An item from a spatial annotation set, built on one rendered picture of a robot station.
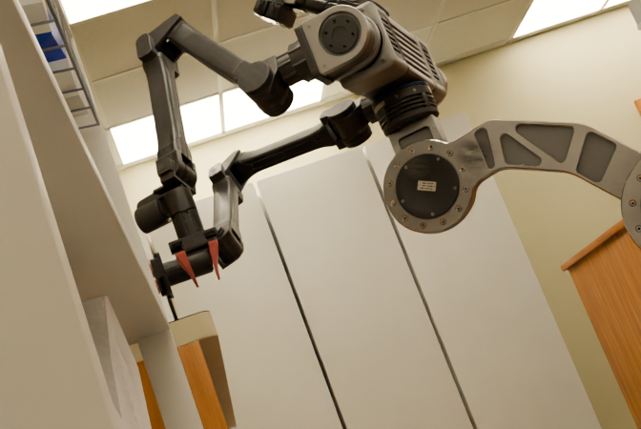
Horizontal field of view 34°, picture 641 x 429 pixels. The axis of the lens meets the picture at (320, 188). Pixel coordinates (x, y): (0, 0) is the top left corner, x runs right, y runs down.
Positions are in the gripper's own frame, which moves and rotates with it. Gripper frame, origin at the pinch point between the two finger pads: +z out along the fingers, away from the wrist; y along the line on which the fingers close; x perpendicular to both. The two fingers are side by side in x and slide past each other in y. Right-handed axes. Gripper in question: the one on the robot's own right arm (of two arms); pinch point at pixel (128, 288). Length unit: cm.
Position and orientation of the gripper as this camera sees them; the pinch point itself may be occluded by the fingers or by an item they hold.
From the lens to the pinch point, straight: 245.5
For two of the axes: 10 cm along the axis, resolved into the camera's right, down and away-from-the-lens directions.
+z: -9.4, 3.2, -1.6
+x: 0.6, -2.8, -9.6
